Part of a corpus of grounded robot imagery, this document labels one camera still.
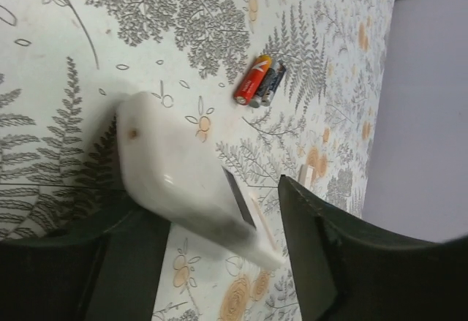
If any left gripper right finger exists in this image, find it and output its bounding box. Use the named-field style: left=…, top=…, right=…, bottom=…
left=278, top=175, right=366, bottom=320

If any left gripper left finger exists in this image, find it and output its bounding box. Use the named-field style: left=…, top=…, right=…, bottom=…
left=47, top=185, right=173, bottom=321

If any white battery cover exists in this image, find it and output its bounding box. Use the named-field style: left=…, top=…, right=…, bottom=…
left=298, top=164, right=315, bottom=188

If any red white remote control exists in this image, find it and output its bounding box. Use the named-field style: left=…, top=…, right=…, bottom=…
left=116, top=91, right=285, bottom=271

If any red AAA battery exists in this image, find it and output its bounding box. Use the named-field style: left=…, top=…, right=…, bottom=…
left=234, top=55, right=272, bottom=105

